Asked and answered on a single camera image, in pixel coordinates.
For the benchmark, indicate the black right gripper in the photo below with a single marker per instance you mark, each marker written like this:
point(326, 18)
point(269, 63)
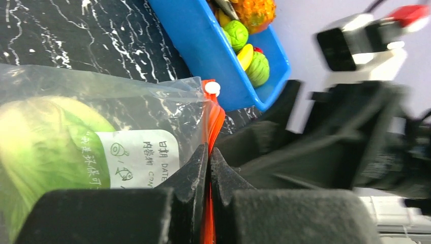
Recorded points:
point(369, 141)

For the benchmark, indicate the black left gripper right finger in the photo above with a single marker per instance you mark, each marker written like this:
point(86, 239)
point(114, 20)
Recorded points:
point(243, 214)

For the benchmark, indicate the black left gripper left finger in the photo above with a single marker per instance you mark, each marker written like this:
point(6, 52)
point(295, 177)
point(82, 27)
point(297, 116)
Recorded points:
point(169, 213)

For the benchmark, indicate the clear orange zip top bag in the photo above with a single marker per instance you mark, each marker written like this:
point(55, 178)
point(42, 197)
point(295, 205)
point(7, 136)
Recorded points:
point(157, 127)

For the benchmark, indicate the green toy lettuce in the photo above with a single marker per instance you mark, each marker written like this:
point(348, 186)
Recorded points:
point(48, 143)

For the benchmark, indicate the green toy cabbage large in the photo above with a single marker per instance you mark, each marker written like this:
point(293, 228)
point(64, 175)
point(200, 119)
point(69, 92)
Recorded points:
point(259, 71)

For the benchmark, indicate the yellow toy banana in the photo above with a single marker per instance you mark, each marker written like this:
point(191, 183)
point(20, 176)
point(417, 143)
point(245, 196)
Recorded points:
point(245, 56)

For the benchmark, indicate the red toy pepper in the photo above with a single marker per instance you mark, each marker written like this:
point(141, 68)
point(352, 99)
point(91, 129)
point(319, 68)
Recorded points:
point(256, 49)

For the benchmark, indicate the light green toy fruit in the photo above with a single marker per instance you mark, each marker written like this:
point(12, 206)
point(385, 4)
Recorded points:
point(237, 33)

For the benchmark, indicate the orange toy pineapple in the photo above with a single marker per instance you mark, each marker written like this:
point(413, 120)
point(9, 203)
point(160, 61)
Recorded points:
point(255, 15)

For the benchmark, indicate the grey toy fish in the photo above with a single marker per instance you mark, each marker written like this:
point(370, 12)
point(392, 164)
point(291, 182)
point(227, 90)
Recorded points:
point(227, 8)

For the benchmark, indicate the blue plastic bin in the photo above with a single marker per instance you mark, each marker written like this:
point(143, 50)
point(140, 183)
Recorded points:
point(197, 36)

